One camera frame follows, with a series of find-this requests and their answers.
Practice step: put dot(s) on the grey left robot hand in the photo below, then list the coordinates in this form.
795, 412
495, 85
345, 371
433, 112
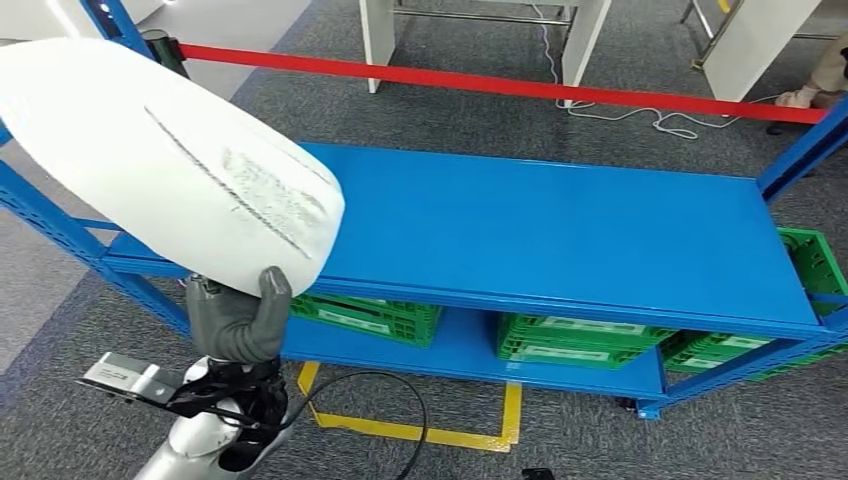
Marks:
232, 328

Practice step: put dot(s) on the white curved plastic part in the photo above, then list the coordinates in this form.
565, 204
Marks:
132, 166

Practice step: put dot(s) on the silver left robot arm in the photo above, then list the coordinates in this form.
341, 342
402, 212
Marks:
192, 440

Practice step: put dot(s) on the blue metal shelf rack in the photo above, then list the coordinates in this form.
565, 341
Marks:
530, 232

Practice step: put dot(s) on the green plastic crate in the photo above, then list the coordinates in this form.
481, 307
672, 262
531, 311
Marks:
397, 328
689, 354
821, 265
523, 344

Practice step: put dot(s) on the white desk with steel bars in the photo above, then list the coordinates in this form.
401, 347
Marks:
378, 40
755, 46

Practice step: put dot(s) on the red barrier belt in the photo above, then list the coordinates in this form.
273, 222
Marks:
464, 83

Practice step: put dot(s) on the white lit plinth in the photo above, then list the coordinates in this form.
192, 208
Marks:
40, 16

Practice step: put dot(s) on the black office chair base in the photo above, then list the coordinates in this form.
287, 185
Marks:
782, 129

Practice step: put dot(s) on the person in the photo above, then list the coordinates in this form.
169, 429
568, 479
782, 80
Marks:
835, 73

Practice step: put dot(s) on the steel stanchion post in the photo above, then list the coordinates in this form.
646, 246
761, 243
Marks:
166, 56

